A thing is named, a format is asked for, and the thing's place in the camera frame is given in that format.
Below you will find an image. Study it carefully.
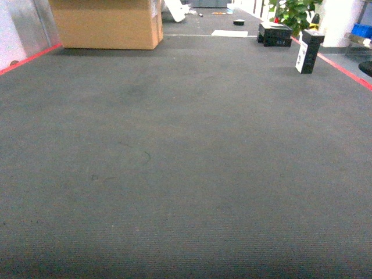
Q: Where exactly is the white flat board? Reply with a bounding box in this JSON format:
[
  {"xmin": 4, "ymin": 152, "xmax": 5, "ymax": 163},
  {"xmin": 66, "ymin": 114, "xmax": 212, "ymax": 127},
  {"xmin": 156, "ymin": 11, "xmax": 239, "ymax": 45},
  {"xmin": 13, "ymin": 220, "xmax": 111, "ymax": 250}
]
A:
[{"xmin": 211, "ymin": 30, "xmax": 248, "ymax": 38}]

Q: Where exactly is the small black round device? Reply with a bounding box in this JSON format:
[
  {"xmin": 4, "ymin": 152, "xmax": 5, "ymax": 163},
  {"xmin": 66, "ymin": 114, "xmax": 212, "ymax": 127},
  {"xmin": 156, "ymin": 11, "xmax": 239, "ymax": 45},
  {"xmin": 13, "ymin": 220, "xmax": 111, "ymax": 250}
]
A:
[{"xmin": 233, "ymin": 19, "xmax": 245, "ymax": 26}]

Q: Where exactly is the black flat boxes stack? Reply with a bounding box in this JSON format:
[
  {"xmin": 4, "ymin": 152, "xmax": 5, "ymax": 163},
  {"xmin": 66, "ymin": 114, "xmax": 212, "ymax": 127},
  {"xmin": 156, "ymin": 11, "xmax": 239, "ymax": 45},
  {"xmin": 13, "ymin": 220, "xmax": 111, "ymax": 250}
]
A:
[{"xmin": 257, "ymin": 22, "xmax": 293, "ymax": 47}]

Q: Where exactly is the large cardboard box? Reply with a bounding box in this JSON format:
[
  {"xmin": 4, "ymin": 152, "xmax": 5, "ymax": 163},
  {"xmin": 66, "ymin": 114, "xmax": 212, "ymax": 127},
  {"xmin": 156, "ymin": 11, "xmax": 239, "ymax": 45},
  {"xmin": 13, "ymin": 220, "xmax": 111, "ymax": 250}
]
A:
[{"xmin": 49, "ymin": 0, "xmax": 163, "ymax": 50}]

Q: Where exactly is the upright black white box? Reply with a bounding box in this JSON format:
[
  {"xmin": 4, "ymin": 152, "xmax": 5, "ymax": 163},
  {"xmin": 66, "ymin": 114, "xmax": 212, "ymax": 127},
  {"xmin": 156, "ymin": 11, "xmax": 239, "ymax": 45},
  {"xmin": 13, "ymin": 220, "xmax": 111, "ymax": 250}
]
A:
[{"xmin": 295, "ymin": 29, "xmax": 325, "ymax": 74}]

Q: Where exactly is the green potted plant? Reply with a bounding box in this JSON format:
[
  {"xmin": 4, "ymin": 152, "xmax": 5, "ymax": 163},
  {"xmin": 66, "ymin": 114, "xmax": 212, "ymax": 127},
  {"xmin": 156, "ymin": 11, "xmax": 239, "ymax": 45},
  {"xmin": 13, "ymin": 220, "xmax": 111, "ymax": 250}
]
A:
[{"xmin": 264, "ymin": 0, "xmax": 323, "ymax": 37}]

